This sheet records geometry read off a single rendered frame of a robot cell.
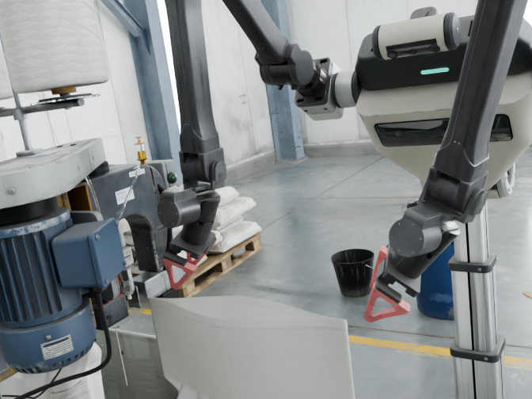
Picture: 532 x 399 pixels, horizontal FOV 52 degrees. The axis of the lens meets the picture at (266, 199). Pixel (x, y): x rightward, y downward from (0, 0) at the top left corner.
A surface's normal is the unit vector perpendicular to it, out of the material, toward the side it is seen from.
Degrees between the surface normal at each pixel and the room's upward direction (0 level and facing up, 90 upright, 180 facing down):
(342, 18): 90
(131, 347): 90
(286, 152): 90
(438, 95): 40
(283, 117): 90
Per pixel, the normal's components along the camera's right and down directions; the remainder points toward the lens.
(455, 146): -0.73, 0.37
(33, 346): 0.13, 0.23
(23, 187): 0.57, 0.11
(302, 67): 0.81, 0.12
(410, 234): -0.67, 0.05
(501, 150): -0.33, 0.82
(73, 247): -0.11, 0.23
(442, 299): -0.44, 0.30
